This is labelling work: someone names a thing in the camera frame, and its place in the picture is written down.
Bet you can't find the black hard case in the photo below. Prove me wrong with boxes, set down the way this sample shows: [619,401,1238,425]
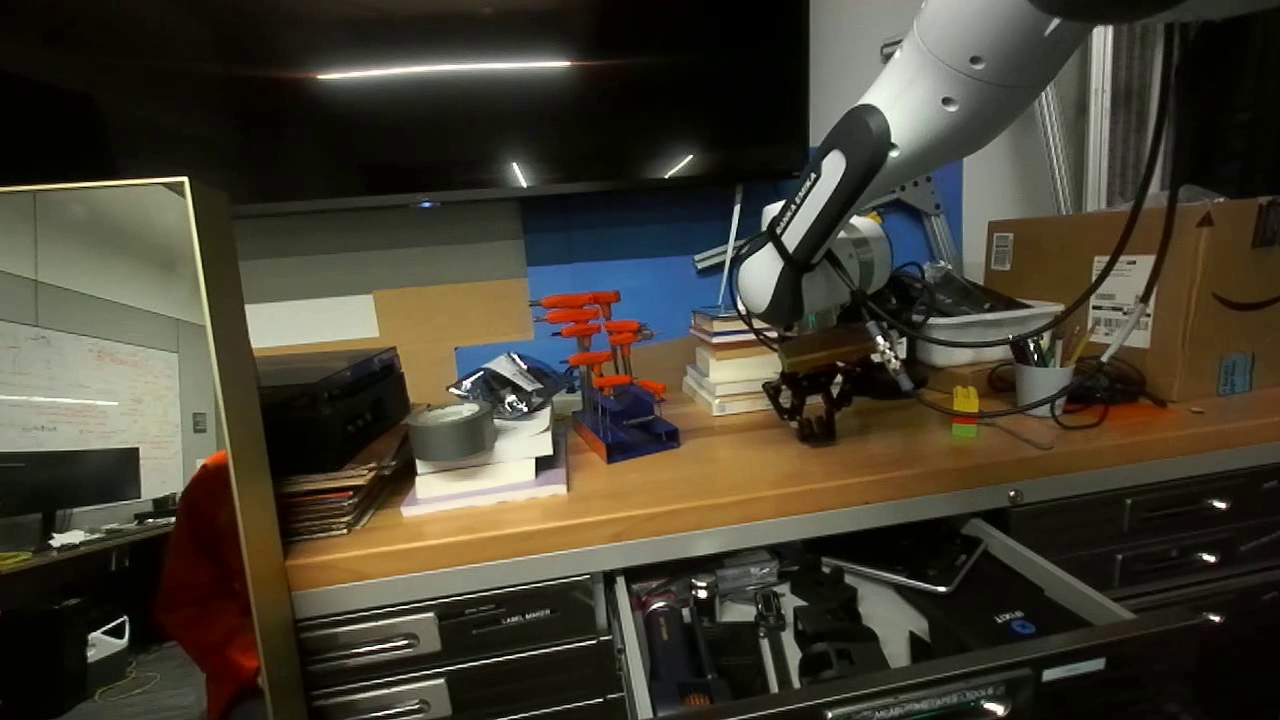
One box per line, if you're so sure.
[254,349,416,474]

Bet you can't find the silver metal tools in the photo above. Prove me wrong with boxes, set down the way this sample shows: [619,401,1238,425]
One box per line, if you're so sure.
[709,553,784,623]

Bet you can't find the wooden frame post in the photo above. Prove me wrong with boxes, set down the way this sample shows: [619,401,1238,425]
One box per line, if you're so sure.
[185,172,313,720]

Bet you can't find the grey duct tape roll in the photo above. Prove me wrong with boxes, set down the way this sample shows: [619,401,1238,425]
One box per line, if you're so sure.
[399,395,501,471]

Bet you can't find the aluminium frame post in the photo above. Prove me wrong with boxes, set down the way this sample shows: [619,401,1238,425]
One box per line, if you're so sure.
[1079,22,1120,217]

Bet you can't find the stack of dark flat books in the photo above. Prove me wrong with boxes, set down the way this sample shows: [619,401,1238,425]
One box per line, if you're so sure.
[276,425,416,543]

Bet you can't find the white pen cup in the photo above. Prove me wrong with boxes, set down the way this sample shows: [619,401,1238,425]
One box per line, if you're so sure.
[1012,357,1077,420]

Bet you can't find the closed drawer bank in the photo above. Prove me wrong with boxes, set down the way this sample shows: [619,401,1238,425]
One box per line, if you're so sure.
[292,570,631,720]
[991,455,1280,720]

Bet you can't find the black blocky plastic part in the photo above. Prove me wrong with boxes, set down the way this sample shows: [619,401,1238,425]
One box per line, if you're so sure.
[794,596,875,653]

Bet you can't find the yellow red green lego block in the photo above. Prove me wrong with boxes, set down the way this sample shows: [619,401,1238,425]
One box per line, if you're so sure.
[944,379,989,448]

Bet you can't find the long ceiling light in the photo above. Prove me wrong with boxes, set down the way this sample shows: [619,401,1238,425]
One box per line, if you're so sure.
[313,51,574,84]

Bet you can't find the tall stack of books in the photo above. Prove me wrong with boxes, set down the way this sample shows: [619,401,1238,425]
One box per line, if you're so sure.
[681,308,790,420]

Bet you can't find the black tablet with light edge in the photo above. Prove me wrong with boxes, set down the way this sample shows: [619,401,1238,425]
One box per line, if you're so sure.
[819,521,991,596]

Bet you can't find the black tiny forked part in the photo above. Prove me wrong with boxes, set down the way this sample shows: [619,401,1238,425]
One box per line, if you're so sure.
[794,413,845,452]

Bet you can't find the white wall sheet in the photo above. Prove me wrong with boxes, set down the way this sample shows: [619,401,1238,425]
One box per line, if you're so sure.
[244,292,385,353]

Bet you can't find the brown cork board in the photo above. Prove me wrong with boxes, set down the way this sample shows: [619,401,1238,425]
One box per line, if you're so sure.
[373,276,535,404]

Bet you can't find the orange T-handle wrench rack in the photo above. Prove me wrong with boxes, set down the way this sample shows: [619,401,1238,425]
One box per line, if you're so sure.
[532,288,687,466]

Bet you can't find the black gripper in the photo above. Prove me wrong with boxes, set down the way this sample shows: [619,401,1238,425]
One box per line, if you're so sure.
[763,360,863,452]

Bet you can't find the pens and tools bunch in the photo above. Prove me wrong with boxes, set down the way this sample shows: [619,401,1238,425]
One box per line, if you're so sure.
[1009,326,1079,371]

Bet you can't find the silver foil bag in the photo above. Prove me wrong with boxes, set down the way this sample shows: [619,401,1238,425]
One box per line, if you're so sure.
[448,349,574,425]

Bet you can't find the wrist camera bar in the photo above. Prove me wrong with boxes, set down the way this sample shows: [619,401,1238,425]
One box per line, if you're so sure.
[780,326,875,374]

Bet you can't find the dark flat screen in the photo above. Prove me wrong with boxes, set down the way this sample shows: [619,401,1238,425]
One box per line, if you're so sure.
[0,443,142,522]

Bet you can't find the white paper sheet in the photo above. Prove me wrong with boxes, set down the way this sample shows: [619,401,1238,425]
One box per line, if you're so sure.
[845,570,968,671]

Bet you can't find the white plastic tub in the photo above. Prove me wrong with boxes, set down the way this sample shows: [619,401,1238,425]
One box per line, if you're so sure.
[910,271,1073,371]

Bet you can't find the cardboard shipping box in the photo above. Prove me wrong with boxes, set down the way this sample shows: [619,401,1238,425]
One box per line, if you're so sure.
[984,195,1280,408]

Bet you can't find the black clip part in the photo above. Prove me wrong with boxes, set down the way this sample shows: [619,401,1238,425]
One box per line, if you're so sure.
[780,547,850,603]

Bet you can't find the open workbench drawer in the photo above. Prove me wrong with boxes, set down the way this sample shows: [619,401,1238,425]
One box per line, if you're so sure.
[606,517,1211,720]

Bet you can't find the person in red hoodie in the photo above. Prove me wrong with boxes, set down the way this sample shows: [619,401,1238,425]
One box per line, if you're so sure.
[150,448,268,720]

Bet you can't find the black angular plastic part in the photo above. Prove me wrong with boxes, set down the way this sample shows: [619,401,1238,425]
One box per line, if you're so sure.
[794,635,885,683]

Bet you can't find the dark hand tools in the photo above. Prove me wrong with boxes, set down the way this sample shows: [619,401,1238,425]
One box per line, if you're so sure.
[636,570,774,713]

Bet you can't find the thin black cable loop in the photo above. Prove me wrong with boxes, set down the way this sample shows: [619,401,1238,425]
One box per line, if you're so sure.
[1047,353,1163,430]

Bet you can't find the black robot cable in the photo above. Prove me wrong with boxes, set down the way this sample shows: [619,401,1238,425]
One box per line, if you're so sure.
[854,0,1191,425]

